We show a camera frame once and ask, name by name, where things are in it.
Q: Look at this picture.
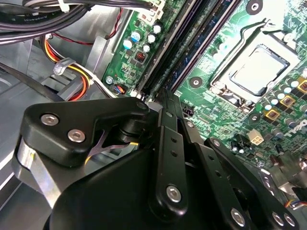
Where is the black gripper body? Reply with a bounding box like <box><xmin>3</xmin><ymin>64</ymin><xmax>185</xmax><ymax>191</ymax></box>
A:
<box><xmin>44</xmin><ymin>145</ymin><xmax>225</xmax><ymax>230</ymax></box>

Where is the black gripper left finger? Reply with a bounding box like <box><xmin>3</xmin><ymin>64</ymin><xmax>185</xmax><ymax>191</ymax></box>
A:
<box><xmin>11</xmin><ymin>89</ymin><xmax>189</xmax><ymax>216</ymax></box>

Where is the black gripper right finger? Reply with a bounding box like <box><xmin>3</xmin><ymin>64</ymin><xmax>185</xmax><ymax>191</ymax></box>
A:
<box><xmin>173</xmin><ymin>93</ymin><xmax>302</xmax><ymax>230</ymax></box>

